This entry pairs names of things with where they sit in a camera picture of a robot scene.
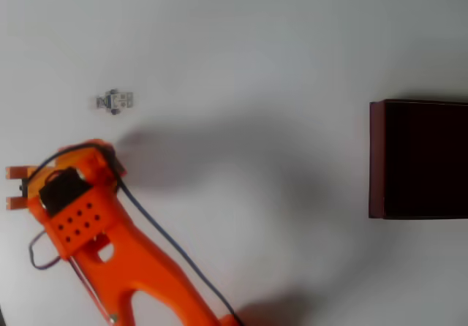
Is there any long black camera cable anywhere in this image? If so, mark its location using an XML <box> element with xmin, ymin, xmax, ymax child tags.
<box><xmin>22</xmin><ymin>142</ymin><xmax>246</xmax><ymax>326</ymax></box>

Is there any dark red open box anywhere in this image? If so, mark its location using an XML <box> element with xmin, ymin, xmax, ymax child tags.
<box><xmin>368</xmin><ymin>99</ymin><xmax>468</xmax><ymax>221</ymax></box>

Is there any light orange camera mount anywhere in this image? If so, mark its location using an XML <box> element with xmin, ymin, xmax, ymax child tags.
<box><xmin>4</xmin><ymin>152</ymin><xmax>80</xmax><ymax>212</ymax></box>

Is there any thin looped servo wire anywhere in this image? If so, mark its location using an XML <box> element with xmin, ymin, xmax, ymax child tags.
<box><xmin>28</xmin><ymin>230</ymin><xmax>62</xmax><ymax>270</ymax></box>

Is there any small grey toy figure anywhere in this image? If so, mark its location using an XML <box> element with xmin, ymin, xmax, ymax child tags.
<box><xmin>91</xmin><ymin>88</ymin><xmax>135</xmax><ymax>115</ymax></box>

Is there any thin red servo wire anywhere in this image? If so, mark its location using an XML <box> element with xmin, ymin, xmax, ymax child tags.
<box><xmin>69</xmin><ymin>255</ymin><xmax>116</xmax><ymax>324</ymax></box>

